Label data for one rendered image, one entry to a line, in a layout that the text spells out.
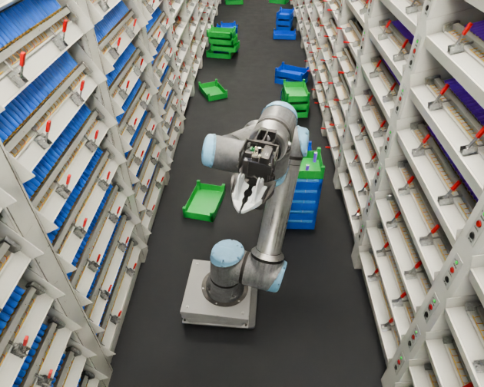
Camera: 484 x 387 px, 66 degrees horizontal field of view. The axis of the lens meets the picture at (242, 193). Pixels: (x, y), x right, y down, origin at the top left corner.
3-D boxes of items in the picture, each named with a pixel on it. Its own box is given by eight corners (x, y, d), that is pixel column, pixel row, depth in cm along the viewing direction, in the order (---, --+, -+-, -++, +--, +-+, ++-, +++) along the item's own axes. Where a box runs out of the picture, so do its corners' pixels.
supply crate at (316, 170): (269, 178, 209) (270, 166, 204) (268, 157, 224) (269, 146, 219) (323, 179, 208) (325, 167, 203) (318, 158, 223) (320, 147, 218)
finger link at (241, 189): (224, 188, 67) (239, 160, 74) (223, 213, 70) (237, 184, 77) (241, 192, 66) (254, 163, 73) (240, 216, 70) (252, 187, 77)
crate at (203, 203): (213, 222, 239) (212, 213, 234) (183, 216, 242) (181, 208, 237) (225, 193, 261) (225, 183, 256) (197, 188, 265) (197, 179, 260)
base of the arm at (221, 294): (200, 296, 179) (200, 283, 173) (213, 267, 193) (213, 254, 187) (237, 307, 176) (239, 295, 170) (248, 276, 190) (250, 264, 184)
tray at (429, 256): (433, 289, 122) (434, 272, 116) (385, 175, 168) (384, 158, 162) (501, 281, 118) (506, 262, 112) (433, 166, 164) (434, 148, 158)
